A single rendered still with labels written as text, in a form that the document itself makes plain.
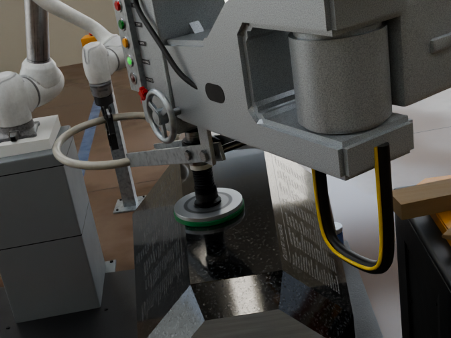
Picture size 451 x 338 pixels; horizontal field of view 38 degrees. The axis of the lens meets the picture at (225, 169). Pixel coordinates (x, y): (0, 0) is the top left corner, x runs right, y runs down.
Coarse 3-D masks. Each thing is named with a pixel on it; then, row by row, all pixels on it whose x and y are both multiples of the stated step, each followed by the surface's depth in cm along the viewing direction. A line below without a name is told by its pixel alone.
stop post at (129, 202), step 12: (84, 36) 378; (120, 132) 396; (120, 144) 398; (120, 156) 401; (120, 168) 404; (120, 180) 407; (132, 180) 412; (132, 192) 410; (120, 204) 418; (132, 204) 413
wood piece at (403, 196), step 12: (444, 180) 192; (396, 192) 190; (408, 192) 188; (420, 192) 187; (432, 192) 186; (444, 192) 185; (396, 204) 186; (408, 204) 183; (420, 204) 183; (432, 204) 184; (444, 204) 184; (408, 216) 184; (420, 216) 185
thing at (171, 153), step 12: (156, 144) 235; (168, 144) 226; (180, 144) 218; (216, 144) 172; (228, 144) 177; (240, 144) 178; (132, 156) 228; (144, 156) 218; (156, 156) 209; (168, 156) 201; (180, 156) 194; (192, 156) 187; (204, 156) 173; (216, 156) 175
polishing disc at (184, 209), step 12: (192, 192) 211; (228, 192) 207; (180, 204) 205; (192, 204) 203; (228, 204) 199; (240, 204) 199; (180, 216) 197; (192, 216) 195; (204, 216) 194; (216, 216) 193
